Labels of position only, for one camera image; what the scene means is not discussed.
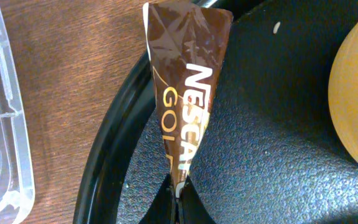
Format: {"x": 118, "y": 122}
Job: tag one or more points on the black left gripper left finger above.
{"x": 163, "y": 207}

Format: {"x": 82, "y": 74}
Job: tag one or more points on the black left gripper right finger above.
{"x": 190, "y": 208}

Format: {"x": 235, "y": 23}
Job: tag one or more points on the clear plastic bin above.
{"x": 17, "y": 185}

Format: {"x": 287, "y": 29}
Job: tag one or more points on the round black tray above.
{"x": 270, "y": 153}

